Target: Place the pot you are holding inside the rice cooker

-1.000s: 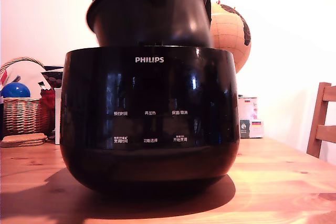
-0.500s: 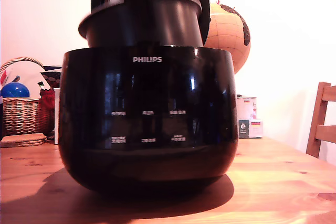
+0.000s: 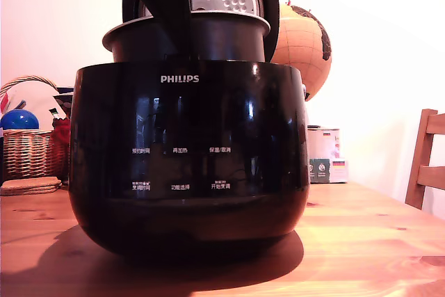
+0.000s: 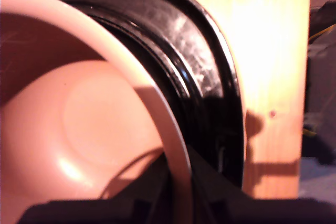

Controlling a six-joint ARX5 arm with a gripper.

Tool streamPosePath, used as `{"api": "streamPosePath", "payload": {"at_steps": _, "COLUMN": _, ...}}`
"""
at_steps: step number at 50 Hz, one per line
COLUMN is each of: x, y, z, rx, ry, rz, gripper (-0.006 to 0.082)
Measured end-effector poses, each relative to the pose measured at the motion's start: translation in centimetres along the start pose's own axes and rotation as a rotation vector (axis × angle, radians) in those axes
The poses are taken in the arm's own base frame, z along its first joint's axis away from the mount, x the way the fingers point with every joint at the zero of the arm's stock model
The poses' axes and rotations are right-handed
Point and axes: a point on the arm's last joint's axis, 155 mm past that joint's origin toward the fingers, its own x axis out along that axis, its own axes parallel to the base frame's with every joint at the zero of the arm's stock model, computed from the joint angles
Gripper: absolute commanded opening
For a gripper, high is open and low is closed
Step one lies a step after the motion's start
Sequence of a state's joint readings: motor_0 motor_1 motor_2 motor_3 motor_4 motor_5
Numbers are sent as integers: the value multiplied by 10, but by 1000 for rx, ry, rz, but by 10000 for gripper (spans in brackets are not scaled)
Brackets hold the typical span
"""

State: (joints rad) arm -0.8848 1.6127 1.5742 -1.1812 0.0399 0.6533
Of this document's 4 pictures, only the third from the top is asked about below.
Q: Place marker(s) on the metal cooking pot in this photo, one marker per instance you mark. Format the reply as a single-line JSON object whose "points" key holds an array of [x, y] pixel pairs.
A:
{"points": [[222, 39]]}

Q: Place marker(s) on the black rice cooker lid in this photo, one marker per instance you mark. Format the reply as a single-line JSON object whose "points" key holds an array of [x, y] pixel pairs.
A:
{"points": [[267, 5]]}

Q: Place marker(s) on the black Philips rice cooker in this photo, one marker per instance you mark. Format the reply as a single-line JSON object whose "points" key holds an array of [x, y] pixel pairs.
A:
{"points": [[187, 158]]}

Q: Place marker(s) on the beige globe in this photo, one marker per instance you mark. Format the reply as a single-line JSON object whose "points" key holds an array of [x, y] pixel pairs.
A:
{"points": [[302, 46]]}

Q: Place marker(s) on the white printed cloth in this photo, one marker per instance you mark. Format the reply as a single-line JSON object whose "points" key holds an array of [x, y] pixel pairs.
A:
{"points": [[34, 98]]}

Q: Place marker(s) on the red fabric item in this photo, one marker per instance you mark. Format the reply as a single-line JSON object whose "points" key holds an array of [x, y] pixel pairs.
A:
{"points": [[62, 133]]}

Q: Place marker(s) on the blue ball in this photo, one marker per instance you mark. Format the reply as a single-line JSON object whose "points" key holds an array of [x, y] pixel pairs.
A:
{"points": [[19, 120]]}

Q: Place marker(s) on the stack of cork coasters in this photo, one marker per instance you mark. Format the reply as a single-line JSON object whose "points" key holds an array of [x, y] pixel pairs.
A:
{"points": [[29, 185]]}

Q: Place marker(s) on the green printed small box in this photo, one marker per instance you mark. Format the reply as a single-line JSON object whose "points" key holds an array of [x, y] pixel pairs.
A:
{"points": [[320, 170]]}

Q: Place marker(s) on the white box with flag print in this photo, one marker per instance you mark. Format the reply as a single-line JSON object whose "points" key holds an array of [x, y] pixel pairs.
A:
{"points": [[339, 170]]}

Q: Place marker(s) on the wooden chair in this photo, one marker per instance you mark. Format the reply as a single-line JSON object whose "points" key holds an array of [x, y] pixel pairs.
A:
{"points": [[426, 158]]}

